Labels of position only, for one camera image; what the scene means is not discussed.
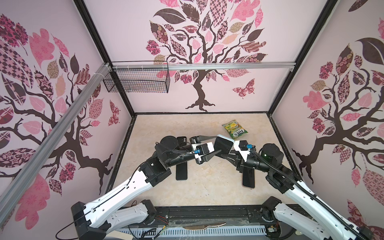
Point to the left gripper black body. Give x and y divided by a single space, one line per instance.
192 139

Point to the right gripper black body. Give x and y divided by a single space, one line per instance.
241 164

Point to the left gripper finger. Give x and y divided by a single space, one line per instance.
205 138
217 153

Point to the dark blue phone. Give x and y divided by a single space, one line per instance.
182 172

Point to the black phone case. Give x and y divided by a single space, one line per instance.
182 142

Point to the light blue phone case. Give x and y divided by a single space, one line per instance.
223 145

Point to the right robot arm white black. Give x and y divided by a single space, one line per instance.
323 222

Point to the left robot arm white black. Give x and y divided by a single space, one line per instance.
96 219

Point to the black phone right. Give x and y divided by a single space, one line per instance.
248 178

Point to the green snack packet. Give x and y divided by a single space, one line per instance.
234 129

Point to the wooden knife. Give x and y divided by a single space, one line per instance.
205 226

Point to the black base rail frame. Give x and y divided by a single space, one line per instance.
247 215

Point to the white slotted cable duct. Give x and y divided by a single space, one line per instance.
224 231

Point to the aluminium rail back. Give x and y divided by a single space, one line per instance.
226 66

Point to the aluminium rail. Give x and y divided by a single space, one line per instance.
226 66
23 180

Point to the black wire basket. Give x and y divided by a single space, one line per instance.
138 77

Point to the aluminium rail left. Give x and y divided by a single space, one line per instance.
23 180

